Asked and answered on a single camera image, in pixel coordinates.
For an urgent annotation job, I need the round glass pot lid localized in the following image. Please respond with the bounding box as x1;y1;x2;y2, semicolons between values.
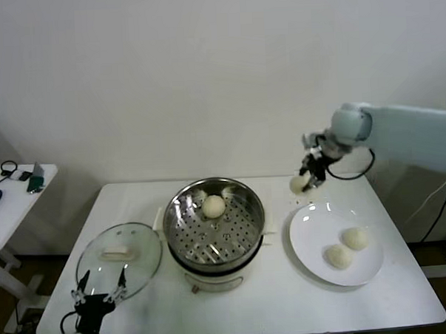
73;220;166;304

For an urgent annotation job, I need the black looped cable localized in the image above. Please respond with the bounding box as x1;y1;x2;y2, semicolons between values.
0;160;20;185

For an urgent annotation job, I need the perforated steel steamer basket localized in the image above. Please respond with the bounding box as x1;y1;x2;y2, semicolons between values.
161;175;268;276

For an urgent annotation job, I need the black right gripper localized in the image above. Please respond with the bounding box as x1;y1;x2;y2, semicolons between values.
297;151;331;192

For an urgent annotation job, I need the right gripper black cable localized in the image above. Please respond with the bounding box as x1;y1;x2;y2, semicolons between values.
325;148;377;182

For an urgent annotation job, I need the white wall cable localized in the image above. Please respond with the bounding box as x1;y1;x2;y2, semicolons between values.
407;177;446;223

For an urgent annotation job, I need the green flat item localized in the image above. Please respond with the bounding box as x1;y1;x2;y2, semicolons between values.
27;174;47;195

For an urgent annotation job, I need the black power cable with plug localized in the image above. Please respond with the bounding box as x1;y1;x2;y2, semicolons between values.
420;177;446;242

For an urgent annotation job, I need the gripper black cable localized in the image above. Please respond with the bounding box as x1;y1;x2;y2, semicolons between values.
325;148;377;182
59;310;81;334

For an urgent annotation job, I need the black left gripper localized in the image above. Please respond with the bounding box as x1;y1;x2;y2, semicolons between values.
69;267;129;334

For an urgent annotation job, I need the white round plate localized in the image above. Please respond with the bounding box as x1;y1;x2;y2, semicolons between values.
287;200;387;290

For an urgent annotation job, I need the white steamed baozi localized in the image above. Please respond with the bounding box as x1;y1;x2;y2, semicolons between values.
288;174;310;195
200;194;227;219
323;242;356;271
340;226;370;251

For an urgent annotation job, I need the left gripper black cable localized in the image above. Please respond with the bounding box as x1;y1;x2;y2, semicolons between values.
59;310;81;334

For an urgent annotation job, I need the white electric cooker base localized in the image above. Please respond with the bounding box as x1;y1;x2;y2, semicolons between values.
152;201;281;296

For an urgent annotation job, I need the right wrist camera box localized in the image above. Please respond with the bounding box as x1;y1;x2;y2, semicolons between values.
302;132;328;152

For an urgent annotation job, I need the white side table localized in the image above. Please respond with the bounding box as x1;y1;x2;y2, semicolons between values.
0;163;65;307

